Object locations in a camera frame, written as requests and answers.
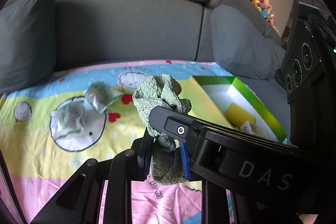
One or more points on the green cardboard box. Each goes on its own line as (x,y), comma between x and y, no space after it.
(227,101)

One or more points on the yellow sponge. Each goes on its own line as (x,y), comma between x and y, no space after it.
(237,115)

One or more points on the green fuzzy sock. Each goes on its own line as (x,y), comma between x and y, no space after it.
(156,100)

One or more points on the plush toy pile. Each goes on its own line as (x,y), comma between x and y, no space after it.
(260,1)

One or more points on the grey sofa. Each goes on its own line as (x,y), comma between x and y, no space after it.
(39,37)

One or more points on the cartoon print bedsheet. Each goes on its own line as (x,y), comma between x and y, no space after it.
(49,130)

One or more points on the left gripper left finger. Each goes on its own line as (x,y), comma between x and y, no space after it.
(100,186)

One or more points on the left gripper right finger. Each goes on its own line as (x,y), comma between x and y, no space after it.
(242,182)

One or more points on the black camera box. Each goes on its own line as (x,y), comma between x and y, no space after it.
(309,74)

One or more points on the clear green-print packet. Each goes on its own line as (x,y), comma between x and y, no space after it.
(69,121)
(101,96)

